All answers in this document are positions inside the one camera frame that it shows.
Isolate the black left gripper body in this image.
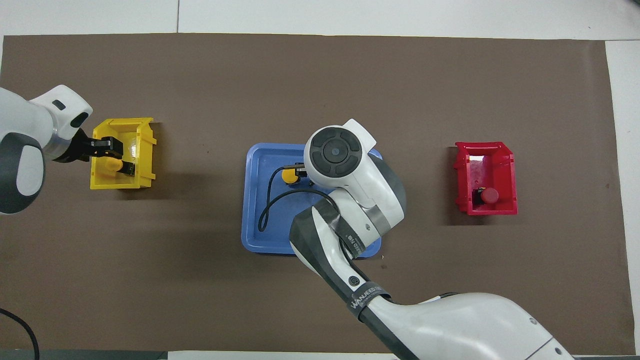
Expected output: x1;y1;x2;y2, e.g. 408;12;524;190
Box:
52;128;95;163

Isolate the red push button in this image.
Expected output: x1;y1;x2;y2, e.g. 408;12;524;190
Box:
472;187;500;206

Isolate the red plastic storage bin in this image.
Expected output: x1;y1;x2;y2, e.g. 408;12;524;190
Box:
454;141;519;216

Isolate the yellow plastic storage bin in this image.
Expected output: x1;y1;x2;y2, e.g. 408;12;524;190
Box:
90;117;158;191

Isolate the blue plastic tray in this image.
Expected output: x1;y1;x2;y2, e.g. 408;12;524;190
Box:
241;143;384;259

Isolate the brown paper table mat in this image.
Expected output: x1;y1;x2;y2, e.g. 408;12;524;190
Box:
0;33;636;356

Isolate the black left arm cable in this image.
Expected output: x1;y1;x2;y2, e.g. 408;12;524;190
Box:
0;307;41;360

